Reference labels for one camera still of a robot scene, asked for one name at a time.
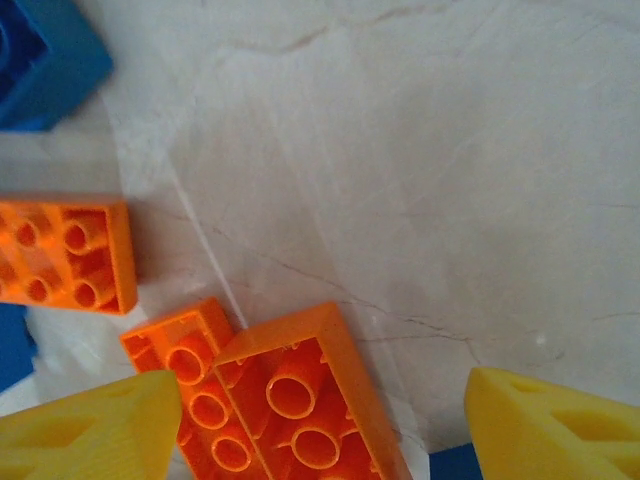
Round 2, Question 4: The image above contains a blue lego brick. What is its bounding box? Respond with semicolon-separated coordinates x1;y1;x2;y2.
0;303;39;394
0;0;115;132
428;442;484;480

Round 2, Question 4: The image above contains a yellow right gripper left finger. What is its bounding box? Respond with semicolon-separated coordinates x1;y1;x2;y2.
0;369;182;480

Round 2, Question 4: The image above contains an orange lego brick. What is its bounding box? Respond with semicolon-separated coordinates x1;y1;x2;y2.
213;301;412;480
0;192;139;317
119;297;271;480

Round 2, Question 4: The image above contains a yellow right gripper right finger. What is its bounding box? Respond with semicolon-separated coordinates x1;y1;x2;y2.
463;366;640;480

